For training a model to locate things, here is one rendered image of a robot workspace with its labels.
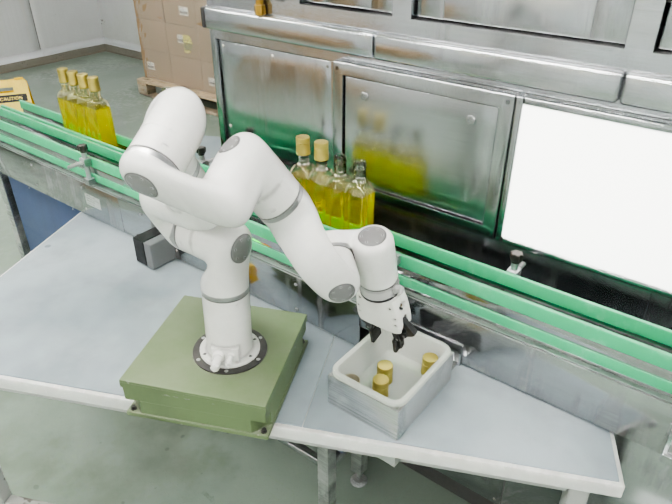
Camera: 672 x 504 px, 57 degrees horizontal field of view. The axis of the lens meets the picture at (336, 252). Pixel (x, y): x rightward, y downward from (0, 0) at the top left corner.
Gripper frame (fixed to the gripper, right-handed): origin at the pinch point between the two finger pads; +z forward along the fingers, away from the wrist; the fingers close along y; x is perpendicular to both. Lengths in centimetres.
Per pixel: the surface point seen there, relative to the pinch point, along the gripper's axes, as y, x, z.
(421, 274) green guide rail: 2.3, -18.9, 0.1
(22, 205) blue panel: 171, -7, 30
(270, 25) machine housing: 60, -49, -37
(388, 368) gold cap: -1.3, 2.6, 6.9
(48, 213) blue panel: 152, -7, 28
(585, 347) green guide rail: -34.7, -17.4, 1.9
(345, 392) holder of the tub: 2.5, 12.8, 5.0
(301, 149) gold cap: 39, -28, -18
